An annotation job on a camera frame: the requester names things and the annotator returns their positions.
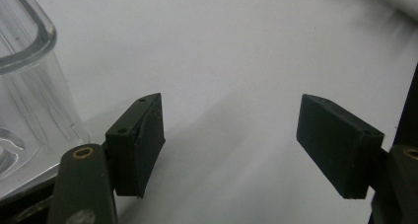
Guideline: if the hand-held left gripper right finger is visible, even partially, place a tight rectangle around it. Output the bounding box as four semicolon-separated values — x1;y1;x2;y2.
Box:
296;93;385;200

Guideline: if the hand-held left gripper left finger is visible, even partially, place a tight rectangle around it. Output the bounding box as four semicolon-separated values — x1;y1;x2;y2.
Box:
104;92;167;198

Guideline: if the clear plastic container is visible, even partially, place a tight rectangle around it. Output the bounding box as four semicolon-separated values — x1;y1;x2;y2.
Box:
0;0;91;202

